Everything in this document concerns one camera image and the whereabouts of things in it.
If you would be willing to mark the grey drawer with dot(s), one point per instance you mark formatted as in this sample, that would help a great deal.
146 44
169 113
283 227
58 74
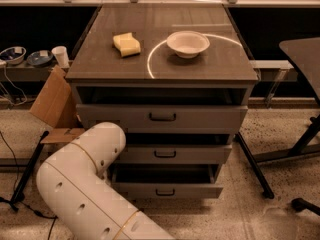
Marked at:
175 154
169 181
165 118

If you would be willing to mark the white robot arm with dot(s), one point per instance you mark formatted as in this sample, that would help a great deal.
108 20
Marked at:
71 184

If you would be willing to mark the grey drawer cabinet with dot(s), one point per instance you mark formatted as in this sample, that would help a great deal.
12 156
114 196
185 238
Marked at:
220 76

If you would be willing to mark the white bowl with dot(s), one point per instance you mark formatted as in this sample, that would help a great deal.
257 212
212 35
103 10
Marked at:
188 44

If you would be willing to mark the yellow sponge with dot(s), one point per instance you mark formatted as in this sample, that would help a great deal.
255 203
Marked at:
126 44

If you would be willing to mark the brown cardboard box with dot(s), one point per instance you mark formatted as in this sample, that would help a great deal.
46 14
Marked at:
56 107

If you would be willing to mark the white paper cup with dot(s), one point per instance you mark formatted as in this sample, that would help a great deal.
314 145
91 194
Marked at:
60 53

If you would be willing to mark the blue bowl right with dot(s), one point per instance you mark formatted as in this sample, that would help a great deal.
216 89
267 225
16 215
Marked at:
40 58

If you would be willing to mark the blue bowl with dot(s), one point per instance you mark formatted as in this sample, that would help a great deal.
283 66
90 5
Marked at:
40 58
13 55

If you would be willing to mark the black right stand leg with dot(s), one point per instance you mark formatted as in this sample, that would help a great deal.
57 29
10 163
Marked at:
267 191

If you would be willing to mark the black stand leg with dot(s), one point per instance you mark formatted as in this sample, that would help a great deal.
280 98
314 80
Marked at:
267 191
18 192

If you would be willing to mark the dark side table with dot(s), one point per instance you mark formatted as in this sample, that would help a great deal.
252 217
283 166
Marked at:
304 55

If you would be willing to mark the blue bowl left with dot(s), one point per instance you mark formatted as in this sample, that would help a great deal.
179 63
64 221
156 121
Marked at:
13 55

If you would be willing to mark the black left stand leg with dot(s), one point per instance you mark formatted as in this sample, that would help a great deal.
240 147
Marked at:
18 192

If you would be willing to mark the black chair caster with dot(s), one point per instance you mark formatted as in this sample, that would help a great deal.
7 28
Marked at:
299 204

